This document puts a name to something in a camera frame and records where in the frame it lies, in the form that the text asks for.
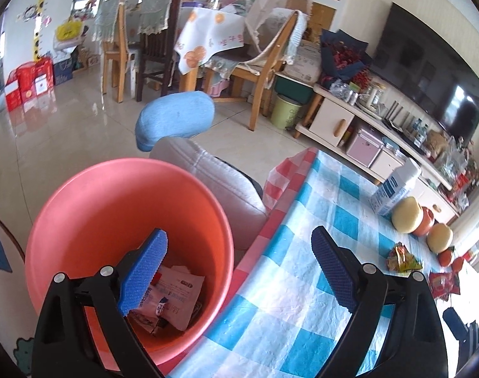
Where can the yellow pear left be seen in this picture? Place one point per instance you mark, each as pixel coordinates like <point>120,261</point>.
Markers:
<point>407,215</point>

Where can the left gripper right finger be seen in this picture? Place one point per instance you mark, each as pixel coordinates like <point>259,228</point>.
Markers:
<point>414,345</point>

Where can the dark flower bouquet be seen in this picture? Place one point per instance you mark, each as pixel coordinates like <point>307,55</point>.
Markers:
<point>343,57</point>

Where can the pink storage box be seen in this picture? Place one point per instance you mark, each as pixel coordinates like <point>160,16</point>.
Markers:
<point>363,147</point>

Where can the pink wipes packet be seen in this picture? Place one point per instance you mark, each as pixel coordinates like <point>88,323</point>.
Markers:
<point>149,313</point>

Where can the red snack packet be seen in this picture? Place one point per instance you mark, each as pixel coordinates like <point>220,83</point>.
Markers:
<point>442,285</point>

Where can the white electric kettle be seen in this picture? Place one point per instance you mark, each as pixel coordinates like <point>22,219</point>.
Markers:
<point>372,95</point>

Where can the dark wooden chair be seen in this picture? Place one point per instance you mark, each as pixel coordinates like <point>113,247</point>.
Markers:
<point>157,30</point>

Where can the yellow snack wrapper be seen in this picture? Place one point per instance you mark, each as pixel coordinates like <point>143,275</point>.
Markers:
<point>401,260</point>

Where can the black flat television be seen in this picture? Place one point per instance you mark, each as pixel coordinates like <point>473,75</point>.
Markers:
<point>424,67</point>

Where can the white paper trash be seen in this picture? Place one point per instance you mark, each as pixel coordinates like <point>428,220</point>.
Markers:
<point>182,291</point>

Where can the white milk bottle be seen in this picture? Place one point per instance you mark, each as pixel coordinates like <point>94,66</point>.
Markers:
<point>395,187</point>

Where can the wooden dining chair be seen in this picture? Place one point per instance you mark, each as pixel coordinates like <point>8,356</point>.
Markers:
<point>273,44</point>

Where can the yellow bag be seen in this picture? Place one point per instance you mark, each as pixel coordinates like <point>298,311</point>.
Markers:
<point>69,30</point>

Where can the blue checkered tablecloth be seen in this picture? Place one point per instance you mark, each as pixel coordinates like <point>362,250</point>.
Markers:
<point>283,320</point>

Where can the red gift boxes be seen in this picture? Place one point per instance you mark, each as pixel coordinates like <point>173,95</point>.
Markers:
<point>28,81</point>

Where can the pink plastic trash bucket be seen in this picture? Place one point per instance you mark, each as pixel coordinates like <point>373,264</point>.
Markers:
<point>103,212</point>

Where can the cream TV cabinet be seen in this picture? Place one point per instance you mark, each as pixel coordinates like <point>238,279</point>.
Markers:
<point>331,122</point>

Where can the red apple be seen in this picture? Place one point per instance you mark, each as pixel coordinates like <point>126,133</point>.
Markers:
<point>426,224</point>

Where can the cushion with blue teapot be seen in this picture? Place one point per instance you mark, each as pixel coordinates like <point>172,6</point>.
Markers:
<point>18,319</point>

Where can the dining table with cloth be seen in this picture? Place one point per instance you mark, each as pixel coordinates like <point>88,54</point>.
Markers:
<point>211,40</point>

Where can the green waste bin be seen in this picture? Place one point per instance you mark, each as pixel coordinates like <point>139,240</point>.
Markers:
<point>285,111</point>

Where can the blue round stool cushion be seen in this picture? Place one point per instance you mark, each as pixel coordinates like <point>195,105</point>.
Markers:
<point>184,114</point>

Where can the grey sofa cushion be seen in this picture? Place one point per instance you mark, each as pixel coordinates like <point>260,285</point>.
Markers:
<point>238,196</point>

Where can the giraffe height wall sticker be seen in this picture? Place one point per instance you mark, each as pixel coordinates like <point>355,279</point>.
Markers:
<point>34,13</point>

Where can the yellow pear right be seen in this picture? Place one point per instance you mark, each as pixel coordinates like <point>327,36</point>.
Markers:
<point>439,238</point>

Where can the yellow pear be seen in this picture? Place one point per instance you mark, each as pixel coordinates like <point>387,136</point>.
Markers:
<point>407,215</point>
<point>439,238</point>

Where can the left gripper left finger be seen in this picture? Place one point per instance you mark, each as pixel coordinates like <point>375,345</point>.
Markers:
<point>64,345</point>

